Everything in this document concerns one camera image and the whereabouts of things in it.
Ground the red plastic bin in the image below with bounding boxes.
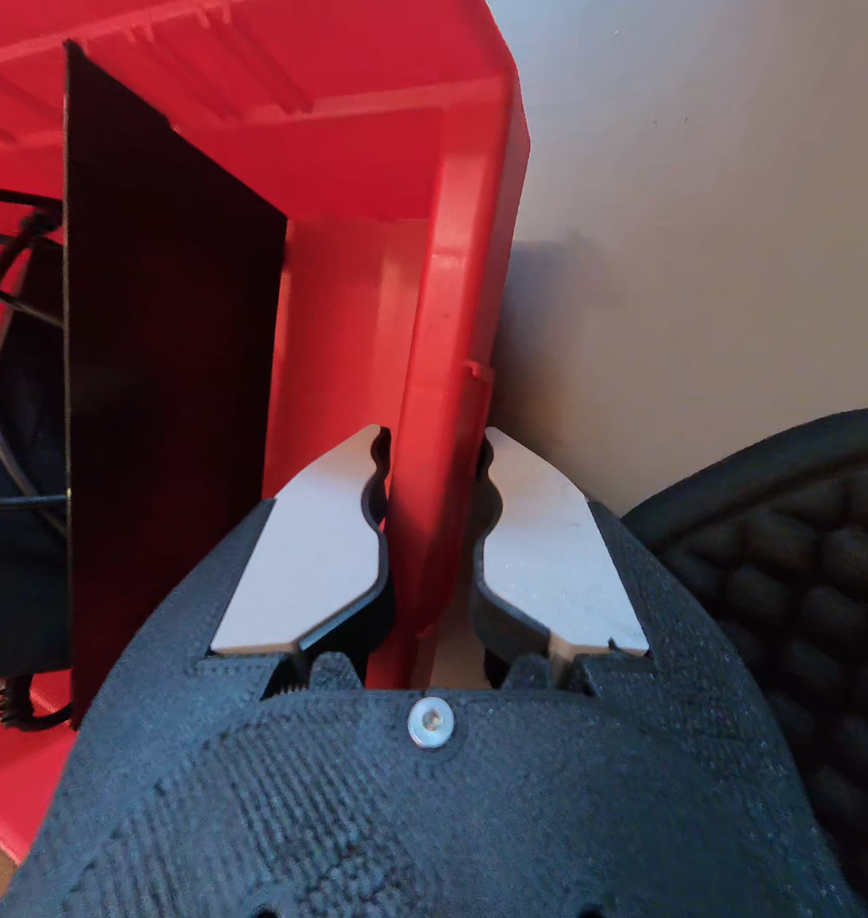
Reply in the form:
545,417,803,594
0,0,531,862

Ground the black cable bundle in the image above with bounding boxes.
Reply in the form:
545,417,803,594
0,186,72,732

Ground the black seat cushion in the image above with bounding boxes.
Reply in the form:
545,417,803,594
620,405,868,918

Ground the black divider panel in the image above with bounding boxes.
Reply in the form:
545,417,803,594
64,39,287,729

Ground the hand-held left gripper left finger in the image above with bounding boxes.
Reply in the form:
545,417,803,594
210,425,396,669

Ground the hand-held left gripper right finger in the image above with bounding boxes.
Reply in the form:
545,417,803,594
470,428,650,675

